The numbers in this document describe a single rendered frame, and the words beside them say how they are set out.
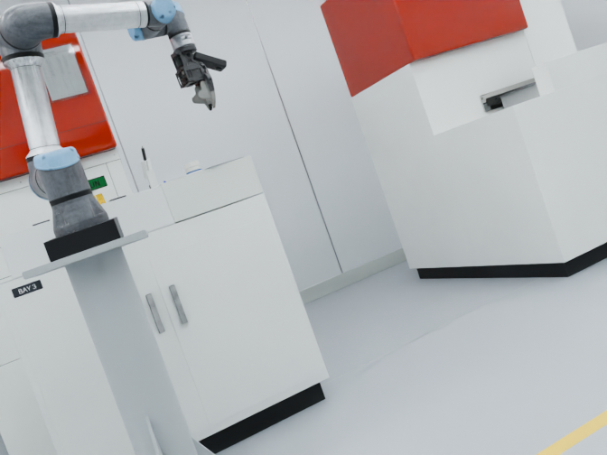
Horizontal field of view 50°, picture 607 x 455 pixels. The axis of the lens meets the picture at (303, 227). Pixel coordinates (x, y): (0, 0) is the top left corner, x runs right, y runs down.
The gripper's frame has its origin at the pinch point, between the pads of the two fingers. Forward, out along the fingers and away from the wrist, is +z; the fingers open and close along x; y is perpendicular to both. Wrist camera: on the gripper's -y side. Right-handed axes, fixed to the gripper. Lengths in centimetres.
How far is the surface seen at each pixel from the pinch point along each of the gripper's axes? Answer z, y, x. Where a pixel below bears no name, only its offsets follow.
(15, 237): 18, 67, -33
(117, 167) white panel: -1, 7, -85
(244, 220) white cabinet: 39.7, -5.6, -19.4
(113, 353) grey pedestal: 60, 63, 11
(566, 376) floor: 117, -43, 63
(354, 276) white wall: 110, -174, -202
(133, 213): 23.6, 30.0, -26.1
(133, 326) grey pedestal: 55, 56, 13
